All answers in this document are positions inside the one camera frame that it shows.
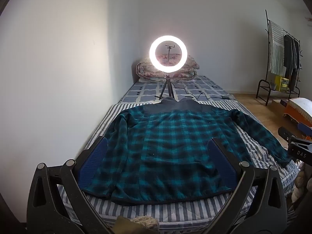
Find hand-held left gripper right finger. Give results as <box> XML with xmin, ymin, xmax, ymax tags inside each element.
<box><xmin>207</xmin><ymin>137</ymin><xmax>288</xmax><ymax>234</ymax></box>

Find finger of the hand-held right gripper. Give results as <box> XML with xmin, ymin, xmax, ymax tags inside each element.
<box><xmin>297</xmin><ymin>122</ymin><xmax>312</xmax><ymax>142</ymax></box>
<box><xmin>278</xmin><ymin>126</ymin><xmax>296</xmax><ymax>143</ymax></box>

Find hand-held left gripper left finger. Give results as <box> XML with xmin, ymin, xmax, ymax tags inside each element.
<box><xmin>27</xmin><ymin>136</ymin><xmax>115</xmax><ymax>234</ymax></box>

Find teal plaid fleece jacket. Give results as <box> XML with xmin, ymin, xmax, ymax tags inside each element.
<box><xmin>82</xmin><ymin>97</ymin><xmax>293</xmax><ymax>205</ymax></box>

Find dark hanging clothes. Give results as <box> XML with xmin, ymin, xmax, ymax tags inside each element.
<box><xmin>283</xmin><ymin>34</ymin><xmax>301</xmax><ymax>92</ymax></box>

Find orange box with lace cover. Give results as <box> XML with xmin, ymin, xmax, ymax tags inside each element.
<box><xmin>283</xmin><ymin>97</ymin><xmax>312</xmax><ymax>127</ymax></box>

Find beige plush toy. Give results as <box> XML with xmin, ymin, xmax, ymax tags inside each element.
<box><xmin>291</xmin><ymin>162</ymin><xmax>312</xmax><ymax>203</ymax></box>

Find yellow box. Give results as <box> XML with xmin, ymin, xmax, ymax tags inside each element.
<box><xmin>275</xmin><ymin>75</ymin><xmax>289</xmax><ymax>92</ymax></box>

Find black metal coat rack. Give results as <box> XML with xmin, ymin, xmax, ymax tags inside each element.
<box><xmin>256</xmin><ymin>10</ymin><xmax>303</xmax><ymax>106</ymax></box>

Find blue white striped blanket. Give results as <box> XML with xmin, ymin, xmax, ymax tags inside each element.
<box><xmin>57</xmin><ymin>101</ymin><xmax>300</xmax><ymax>230</ymax></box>

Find olive knit cloth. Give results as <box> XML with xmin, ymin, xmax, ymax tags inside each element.
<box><xmin>114</xmin><ymin>216</ymin><xmax>159</xmax><ymax>234</ymax></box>

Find striped hanging towel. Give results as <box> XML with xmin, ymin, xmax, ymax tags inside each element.
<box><xmin>268</xmin><ymin>21</ymin><xmax>285</xmax><ymax>75</ymax></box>

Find blue checked bed sheet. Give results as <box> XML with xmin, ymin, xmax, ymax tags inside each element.
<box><xmin>117</xmin><ymin>74</ymin><xmax>236</xmax><ymax>104</ymax></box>

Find black power cable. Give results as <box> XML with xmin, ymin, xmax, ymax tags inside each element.
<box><xmin>171</xmin><ymin>86</ymin><xmax>223</xmax><ymax>101</ymax></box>

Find black cables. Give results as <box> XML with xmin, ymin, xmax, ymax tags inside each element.
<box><xmin>155</xmin><ymin>44</ymin><xmax>179</xmax><ymax>100</ymax></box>

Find white ring light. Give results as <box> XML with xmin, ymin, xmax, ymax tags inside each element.
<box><xmin>149</xmin><ymin>35</ymin><xmax>188</xmax><ymax>73</ymax></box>

